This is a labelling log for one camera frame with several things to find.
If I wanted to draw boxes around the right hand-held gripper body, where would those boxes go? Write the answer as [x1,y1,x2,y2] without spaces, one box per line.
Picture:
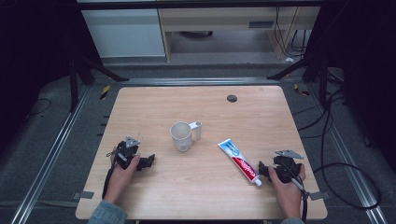
[272,148,304,185]

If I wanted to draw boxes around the black floor cable loop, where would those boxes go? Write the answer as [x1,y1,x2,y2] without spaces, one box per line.
[292,88,383,211]

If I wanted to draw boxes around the left hand-held gripper cable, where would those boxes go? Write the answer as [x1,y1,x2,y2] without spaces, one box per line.
[101,149,123,201]

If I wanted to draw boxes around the black metal stand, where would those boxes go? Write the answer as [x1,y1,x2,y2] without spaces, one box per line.
[68,55,131,114]
[266,53,331,109]

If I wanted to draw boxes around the person's left hand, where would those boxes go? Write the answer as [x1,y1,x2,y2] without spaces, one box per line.
[104,154,142,205]

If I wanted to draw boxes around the black cables under desk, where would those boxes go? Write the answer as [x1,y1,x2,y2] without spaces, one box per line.
[273,7,312,60]

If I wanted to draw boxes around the white cabinet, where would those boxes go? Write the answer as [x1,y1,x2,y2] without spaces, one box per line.
[80,7,167,59]

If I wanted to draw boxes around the person's right hand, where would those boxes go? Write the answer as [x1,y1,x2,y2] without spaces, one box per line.
[267,163,307,219]

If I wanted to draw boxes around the grey tape piece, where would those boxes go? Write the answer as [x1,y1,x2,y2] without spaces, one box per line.
[308,190,332,202]
[72,189,95,201]

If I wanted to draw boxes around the yellow black tape strip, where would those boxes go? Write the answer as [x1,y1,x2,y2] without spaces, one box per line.
[293,82,311,96]
[99,84,112,101]

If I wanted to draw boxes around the toothpaste tube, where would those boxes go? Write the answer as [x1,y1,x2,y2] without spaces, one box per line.
[217,138,263,188]

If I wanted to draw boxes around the clear plastic cup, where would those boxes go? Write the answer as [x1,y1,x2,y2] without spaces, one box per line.
[169,119,204,153]

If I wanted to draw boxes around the hand-held gripper cable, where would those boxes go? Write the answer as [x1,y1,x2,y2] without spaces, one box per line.
[101,149,123,201]
[290,176,311,224]

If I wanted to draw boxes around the right hand-held gripper cable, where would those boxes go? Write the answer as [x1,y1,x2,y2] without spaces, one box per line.
[290,176,311,224]

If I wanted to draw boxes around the aluminium floor rail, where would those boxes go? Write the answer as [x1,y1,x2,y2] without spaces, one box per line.
[307,83,389,224]
[10,85,92,224]
[119,77,281,87]

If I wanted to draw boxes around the thin black floor cable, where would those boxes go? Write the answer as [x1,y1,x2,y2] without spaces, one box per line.
[23,97,52,123]

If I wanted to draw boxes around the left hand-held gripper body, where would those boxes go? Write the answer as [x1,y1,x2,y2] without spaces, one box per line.
[113,135,146,172]

